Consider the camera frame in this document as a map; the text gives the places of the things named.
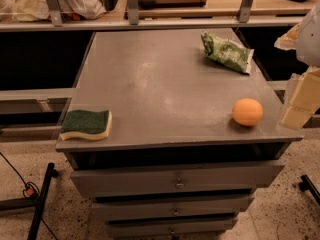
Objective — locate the grey drawer cabinet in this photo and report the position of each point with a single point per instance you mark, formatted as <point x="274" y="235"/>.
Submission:
<point x="170" y="105"/>

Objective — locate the grey drawer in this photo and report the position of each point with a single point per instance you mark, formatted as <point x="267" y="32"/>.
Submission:
<point x="171" y="227"/>
<point x="176" y="178"/>
<point x="173" y="207"/>

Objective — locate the green jalapeno chip bag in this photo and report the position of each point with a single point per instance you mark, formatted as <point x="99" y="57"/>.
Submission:
<point x="228" y="53"/>

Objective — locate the grey metal bracket right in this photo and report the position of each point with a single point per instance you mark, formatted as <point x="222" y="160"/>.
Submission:
<point x="244" y="11"/>

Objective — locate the grey metal bracket middle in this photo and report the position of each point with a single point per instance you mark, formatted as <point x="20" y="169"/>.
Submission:
<point x="133" y="12"/>

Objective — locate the black stand leg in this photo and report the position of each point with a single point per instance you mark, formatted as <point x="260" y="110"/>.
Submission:
<point x="32" y="197"/>
<point x="307" y="185"/>

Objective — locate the bottom grey drawer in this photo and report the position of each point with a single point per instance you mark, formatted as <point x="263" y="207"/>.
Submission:
<point x="171" y="227"/>

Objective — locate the grey metal bracket left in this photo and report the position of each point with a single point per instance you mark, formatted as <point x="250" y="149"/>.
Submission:
<point x="55" y="12"/>

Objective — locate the green and yellow sponge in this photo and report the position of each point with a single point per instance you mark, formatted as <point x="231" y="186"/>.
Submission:
<point x="89" y="125"/>

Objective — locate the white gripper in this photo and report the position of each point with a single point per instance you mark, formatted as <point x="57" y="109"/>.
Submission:
<point x="310" y="39"/>

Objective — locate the orange fruit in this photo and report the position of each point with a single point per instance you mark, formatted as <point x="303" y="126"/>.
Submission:
<point x="247" y="112"/>

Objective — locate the black stand leg left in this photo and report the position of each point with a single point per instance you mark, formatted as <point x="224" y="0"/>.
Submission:
<point x="32" y="197"/>

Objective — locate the middle grey drawer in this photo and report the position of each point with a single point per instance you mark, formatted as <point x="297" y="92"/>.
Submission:
<point x="173" y="207"/>

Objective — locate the top grey drawer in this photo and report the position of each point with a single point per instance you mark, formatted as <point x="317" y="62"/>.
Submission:
<point x="176" y="178"/>

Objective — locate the white cloth on shelf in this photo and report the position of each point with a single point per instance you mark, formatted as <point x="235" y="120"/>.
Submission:
<point x="41" y="10"/>

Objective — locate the grey metal bracket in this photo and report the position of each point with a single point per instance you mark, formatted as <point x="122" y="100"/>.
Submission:
<point x="55" y="12"/>
<point x="244" y="11"/>
<point x="133" y="12"/>

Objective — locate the black stand leg right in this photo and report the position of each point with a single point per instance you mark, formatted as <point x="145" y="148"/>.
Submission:
<point x="307" y="185"/>

